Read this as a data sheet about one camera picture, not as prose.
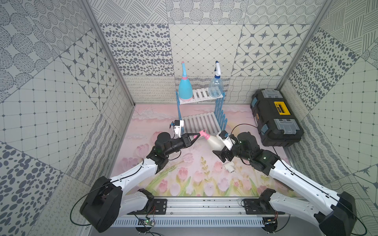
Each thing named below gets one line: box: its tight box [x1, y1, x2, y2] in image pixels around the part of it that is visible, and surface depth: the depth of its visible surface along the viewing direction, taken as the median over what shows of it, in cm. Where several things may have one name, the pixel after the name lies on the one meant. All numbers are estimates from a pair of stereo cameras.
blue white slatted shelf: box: [175, 87, 228, 137], surface depth 106 cm
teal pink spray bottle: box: [178, 60, 193, 101], surface depth 80 cm
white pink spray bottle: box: [192, 128, 224, 148], surface depth 75 cm
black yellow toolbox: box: [250, 88, 304, 148], surface depth 94 cm
